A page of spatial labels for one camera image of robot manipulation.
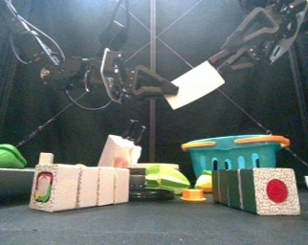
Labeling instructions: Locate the yellow toy lemon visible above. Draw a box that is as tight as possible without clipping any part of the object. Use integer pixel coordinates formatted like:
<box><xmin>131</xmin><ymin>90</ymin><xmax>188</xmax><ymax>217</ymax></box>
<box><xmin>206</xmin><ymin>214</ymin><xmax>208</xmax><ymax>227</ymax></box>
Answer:
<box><xmin>194</xmin><ymin>169</ymin><xmax>214</xmax><ymax>193</ymax></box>

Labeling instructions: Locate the grey flat tray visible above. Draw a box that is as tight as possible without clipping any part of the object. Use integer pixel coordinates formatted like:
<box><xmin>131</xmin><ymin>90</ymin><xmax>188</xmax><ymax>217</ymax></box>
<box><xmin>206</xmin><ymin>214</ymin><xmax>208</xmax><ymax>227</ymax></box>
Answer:
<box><xmin>0</xmin><ymin>167</ymin><xmax>38</xmax><ymax>200</ymax></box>

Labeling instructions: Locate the green toy vegetable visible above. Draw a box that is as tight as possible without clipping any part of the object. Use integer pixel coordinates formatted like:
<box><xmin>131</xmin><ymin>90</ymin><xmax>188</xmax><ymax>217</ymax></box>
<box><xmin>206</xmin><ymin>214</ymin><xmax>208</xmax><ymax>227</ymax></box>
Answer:
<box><xmin>0</xmin><ymin>143</ymin><xmax>27</xmax><ymax>169</ymax></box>

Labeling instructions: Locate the white card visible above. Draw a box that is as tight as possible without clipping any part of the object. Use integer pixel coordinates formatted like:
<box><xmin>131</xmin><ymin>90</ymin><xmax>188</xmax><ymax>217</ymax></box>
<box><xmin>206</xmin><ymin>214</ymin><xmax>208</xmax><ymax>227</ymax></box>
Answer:
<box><xmin>163</xmin><ymin>51</ymin><xmax>234</xmax><ymax>111</ymax></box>

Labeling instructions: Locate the pale flat board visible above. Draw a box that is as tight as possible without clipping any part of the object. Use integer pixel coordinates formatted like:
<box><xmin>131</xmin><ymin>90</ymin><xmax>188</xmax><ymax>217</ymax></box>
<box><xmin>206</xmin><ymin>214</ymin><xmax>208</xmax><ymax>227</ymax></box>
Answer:
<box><xmin>128</xmin><ymin>163</ymin><xmax>180</xmax><ymax>170</ymax></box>

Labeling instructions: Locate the teal basket with orange rim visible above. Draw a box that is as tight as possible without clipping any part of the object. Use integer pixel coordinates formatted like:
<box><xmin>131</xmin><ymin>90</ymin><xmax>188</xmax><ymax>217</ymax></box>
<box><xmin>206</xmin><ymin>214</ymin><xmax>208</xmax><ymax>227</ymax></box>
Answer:
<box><xmin>179</xmin><ymin>134</ymin><xmax>291</xmax><ymax>180</ymax></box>

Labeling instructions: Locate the thin green sushi slice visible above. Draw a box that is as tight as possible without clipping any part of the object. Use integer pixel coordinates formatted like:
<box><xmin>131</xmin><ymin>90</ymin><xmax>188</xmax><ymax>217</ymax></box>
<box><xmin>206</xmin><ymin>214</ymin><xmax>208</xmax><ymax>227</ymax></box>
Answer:
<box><xmin>226</xmin><ymin>168</ymin><xmax>243</xmax><ymax>211</ymax></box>
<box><xmin>218</xmin><ymin>168</ymin><xmax>231</xmax><ymax>207</ymax></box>
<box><xmin>210</xmin><ymin>169</ymin><xmax>223</xmax><ymax>204</ymax></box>

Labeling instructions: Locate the plain white sushi slice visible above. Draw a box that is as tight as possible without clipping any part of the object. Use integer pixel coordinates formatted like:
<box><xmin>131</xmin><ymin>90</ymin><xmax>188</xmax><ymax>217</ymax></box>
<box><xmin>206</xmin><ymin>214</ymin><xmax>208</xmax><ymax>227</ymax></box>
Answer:
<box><xmin>95</xmin><ymin>167</ymin><xmax>116</xmax><ymax>207</ymax></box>
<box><xmin>111</xmin><ymin>167</ymin><xmax>131</xmax><ymax>205</ymax></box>
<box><xmin>76</xmin><ymin>166</ymin><xmax>100</xmax><ymax>210</ymax></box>

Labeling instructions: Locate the small white wooden cube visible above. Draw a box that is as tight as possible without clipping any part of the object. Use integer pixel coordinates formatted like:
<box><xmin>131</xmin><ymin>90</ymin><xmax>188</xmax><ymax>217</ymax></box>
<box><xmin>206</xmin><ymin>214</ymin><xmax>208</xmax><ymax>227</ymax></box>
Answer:
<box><xmin>38</xmin><ymin>152</ymin><xmax>54</xmax><ymax>166</ymax></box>

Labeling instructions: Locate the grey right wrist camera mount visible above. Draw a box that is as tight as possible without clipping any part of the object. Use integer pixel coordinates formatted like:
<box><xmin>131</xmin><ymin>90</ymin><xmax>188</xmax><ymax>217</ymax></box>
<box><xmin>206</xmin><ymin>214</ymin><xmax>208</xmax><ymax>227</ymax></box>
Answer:
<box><xmin>267</xmin><ymin>8</ymin><xmax>308</xmax><ymax>65</ymax></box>

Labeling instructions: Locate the small orange cap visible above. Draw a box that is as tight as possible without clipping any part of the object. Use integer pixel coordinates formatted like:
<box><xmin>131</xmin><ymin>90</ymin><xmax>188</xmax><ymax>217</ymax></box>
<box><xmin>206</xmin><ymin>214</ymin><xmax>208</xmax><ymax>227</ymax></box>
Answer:
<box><xmin>178</xmin><ymin>188</ymin><xmax>207</xmax><ymax>203</ymax></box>

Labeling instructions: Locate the green sushi slice red dot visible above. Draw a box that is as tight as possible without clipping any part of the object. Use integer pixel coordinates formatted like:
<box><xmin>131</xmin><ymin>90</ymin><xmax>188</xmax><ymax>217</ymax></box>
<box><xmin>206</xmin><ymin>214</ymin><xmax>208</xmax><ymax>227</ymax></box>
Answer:
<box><xmin>238</xmin><ymin>167</ymin><xmax>302</xmax><ymax>216</ymax></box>

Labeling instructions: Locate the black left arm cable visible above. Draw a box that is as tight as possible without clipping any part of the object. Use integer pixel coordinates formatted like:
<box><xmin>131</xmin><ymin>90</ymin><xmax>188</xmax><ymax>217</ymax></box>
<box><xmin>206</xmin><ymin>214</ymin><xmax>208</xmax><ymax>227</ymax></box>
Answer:
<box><xmin>63</xmin><ymin>68</ymin><xmax>114</xmax><ymax>112</ymax></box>

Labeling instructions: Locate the vertical metal frame pole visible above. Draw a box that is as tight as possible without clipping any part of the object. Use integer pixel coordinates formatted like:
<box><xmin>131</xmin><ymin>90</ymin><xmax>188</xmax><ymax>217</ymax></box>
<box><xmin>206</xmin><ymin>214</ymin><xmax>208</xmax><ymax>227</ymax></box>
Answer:
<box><xmin>147</xmin><ymin>0</ymin><xmax>158</xmax><ymax>163</ymax></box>

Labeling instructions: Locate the green toy lettuce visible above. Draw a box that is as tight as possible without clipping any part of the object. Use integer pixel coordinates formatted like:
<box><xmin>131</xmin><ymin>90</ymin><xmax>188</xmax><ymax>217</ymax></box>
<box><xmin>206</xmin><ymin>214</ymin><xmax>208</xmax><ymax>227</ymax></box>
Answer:
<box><xmin>143</xmin><ymin>164</ymin><xmax>191</xmax><ymax>195</ymax></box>

